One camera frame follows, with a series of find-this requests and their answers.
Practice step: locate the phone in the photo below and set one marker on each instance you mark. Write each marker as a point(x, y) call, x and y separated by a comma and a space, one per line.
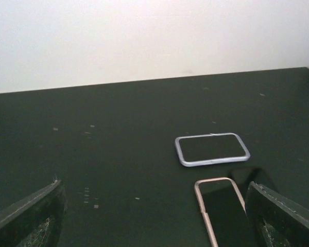
point(211, 149)
point(223, 211)

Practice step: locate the phone in lavender case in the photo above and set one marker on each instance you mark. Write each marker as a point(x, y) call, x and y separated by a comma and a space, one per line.
point(211, 149)

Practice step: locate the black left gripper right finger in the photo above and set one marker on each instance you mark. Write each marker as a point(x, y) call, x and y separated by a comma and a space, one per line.
point(275, 219)

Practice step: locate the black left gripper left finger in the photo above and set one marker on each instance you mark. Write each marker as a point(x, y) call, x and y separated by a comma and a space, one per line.
point(36, 220)

